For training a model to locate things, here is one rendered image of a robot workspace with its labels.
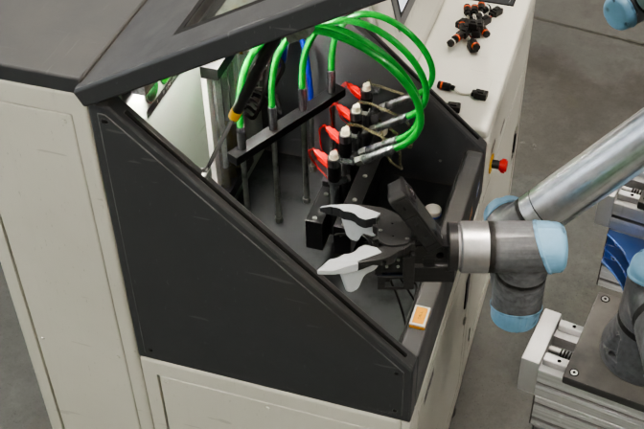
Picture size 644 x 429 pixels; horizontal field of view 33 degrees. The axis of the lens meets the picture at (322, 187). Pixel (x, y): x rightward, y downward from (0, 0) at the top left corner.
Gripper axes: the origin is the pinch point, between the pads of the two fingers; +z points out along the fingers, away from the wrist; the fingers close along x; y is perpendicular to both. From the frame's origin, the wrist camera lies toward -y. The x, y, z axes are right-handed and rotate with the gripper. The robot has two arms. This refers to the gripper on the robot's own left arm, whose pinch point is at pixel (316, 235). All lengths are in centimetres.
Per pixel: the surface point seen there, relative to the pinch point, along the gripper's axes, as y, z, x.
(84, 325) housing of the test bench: 55, 50, 43
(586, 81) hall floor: 113, -96, 252
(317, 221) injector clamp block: 40, 2, 58
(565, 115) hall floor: 115, -85, 231
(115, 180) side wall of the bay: 13, 37, 33
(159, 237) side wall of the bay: 25, 30, 33
